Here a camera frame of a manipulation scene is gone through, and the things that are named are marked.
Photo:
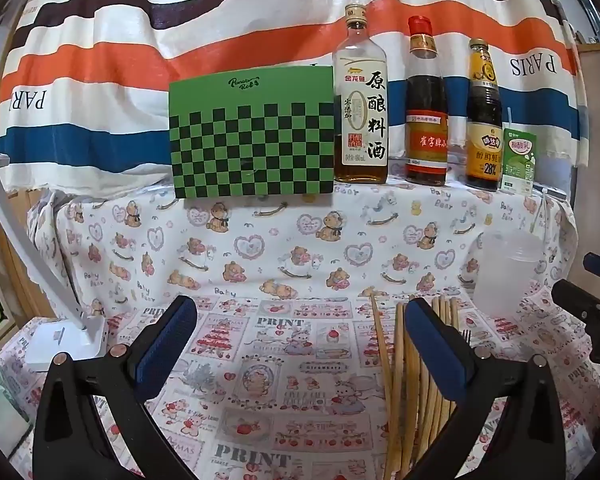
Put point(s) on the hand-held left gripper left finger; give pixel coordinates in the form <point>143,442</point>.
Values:
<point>165,340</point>

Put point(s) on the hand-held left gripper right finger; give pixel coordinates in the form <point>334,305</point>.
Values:
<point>440,350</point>

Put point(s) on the bunch of wooden chopsticks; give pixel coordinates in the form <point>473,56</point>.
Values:
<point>399,360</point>

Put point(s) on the translucent plastic cup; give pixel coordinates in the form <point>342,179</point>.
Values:
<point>507,280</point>

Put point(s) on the grey electronic device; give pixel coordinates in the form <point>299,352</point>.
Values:
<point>555,193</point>

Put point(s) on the white desk lamp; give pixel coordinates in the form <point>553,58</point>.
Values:
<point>65,340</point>

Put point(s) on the pink printed tablecloth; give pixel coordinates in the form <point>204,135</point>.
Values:
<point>280,360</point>

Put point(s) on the green milk drink carton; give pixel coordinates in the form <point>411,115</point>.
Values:
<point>517,160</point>

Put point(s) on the bear-print cloth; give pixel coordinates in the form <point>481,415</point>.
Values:
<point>280,240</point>

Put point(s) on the teal packet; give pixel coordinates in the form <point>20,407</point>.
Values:
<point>0,390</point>

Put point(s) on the dark oyster sauce bottle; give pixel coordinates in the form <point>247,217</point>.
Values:
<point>484,125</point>

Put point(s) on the green checkered box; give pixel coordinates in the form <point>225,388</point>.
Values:
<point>250,135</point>

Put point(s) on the red-capped sesame oil bottle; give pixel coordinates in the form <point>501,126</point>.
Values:
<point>426,110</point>

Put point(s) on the clear plastic bottle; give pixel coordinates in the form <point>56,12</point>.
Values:
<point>592,15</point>

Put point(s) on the clear cooking wine bottle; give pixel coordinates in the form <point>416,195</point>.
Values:
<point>360,110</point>

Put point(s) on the striped cloth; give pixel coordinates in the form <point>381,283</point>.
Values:
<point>130,60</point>

